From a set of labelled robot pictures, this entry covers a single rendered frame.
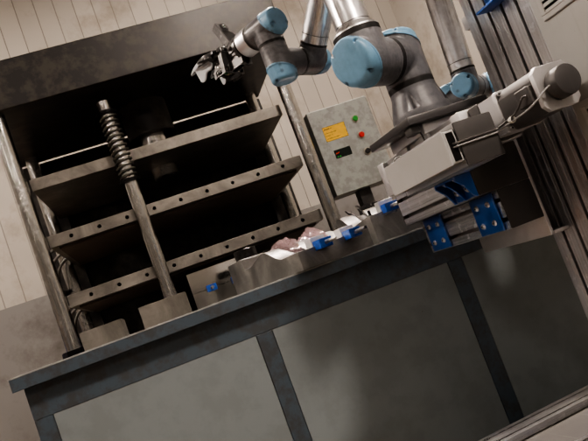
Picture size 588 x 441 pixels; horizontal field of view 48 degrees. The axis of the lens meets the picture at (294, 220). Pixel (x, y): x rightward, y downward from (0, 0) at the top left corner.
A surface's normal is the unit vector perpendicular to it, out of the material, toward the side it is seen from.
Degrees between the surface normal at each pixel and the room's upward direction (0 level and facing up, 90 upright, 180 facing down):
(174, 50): 90
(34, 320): 90
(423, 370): 90
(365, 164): 90
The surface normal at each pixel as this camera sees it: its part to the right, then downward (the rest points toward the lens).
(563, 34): -0.90, 0.30
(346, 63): -0.64, 0.31
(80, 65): 0.18, -0.16
